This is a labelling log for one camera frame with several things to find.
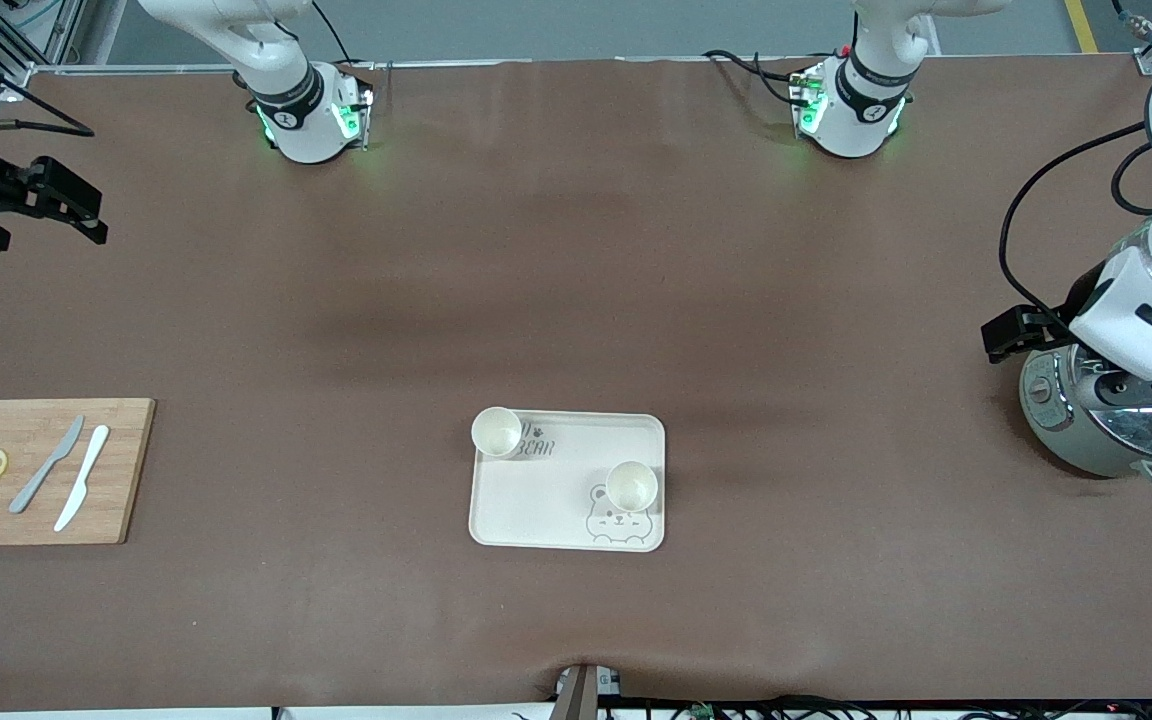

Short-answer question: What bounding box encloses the grey-green cooking pot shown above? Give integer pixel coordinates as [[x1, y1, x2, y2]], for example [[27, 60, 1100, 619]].
[[1019, 345, 1152, 489]]

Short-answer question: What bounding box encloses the white plastic cup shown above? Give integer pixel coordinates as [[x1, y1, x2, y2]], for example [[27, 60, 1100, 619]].
[[470, 405, 524, 461], [604, 459, 660, 514]]

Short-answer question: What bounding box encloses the grey-blue plastic knife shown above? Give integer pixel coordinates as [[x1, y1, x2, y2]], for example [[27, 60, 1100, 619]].
[[8, 414, 86, 515]]

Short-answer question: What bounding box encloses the bamboo cutting board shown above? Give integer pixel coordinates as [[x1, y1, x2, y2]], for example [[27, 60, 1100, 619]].
[[0, 397, 157, 547]]

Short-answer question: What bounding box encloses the cream tray with bear print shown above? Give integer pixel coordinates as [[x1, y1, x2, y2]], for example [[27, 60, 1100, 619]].
[[468, 409, 667, 553]]

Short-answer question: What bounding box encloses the black cable at arm base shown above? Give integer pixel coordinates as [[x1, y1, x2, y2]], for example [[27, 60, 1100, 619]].
[[703, 48, 807, 106], [311, 0, 352, 66]]

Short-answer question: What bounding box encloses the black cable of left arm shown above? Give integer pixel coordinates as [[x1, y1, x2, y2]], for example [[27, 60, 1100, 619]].
[[998, 120, 1152, 321]]

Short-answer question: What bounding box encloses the brown post at table edge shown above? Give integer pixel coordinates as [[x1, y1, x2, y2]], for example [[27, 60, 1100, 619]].
[[551, 663, 602, 720]]

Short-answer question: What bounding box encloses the white plastic knife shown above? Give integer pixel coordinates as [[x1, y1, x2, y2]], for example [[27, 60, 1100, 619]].
[[53, 424, 111, 533]]

